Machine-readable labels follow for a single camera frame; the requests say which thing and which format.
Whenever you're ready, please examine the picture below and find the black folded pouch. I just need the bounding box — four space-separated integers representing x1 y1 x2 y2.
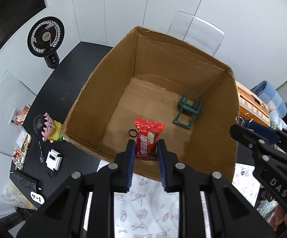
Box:
10 171 41 191

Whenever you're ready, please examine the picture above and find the orange printed box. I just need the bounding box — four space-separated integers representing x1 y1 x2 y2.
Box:
235 80 272 127

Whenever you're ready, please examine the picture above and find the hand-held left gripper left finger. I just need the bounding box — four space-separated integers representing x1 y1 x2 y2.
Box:
16 139 137 238

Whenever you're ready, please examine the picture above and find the cartoon boy figurine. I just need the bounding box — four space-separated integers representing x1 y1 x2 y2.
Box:
33 113 67 143

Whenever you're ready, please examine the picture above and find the clear acrylic chair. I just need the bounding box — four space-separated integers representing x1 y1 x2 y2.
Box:
167 11 225 57
0 71 38 158

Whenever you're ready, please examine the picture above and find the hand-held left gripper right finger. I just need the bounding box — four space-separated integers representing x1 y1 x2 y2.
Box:
157 139 278 238

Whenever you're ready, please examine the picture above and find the patterned phone case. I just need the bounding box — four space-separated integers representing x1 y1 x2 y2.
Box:
12 133 32 170

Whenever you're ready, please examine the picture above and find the gold binder clip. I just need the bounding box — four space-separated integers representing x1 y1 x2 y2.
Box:
235 113 254 129

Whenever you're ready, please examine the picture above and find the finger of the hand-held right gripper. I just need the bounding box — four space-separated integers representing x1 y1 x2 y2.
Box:
229 124 278 169
243 121 287 159

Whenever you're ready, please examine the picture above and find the small white device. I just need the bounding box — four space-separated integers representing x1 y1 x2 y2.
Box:
45 149 63 171

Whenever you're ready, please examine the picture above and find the white plastic bag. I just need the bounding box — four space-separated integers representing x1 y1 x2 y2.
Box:
269 110 287 133

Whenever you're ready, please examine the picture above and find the brown cardboard box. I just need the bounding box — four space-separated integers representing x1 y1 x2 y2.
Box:
61 25 241 184

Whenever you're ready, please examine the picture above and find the white printed table mat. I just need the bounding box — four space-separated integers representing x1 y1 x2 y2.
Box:
83 160 260 238

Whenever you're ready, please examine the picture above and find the black desk fan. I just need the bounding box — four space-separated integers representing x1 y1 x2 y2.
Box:
27 16 65 69

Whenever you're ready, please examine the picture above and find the red labelled packet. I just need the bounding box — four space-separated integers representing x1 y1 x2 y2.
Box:
14 105 31 127

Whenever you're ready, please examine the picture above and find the white power adapter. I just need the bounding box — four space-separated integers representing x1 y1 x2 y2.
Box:
30 191 45 205

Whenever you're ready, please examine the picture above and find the green miniature stool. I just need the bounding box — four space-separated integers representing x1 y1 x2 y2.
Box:
172 93 203 130

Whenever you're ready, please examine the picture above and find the red candy packet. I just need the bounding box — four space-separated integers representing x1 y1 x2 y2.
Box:
134 118 165 161

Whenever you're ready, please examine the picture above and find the crinkled clear plastic bag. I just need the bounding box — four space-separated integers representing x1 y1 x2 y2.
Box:
0 183 38 210

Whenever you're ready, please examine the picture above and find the blue checked towel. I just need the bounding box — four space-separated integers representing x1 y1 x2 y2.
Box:
250 81 287 117

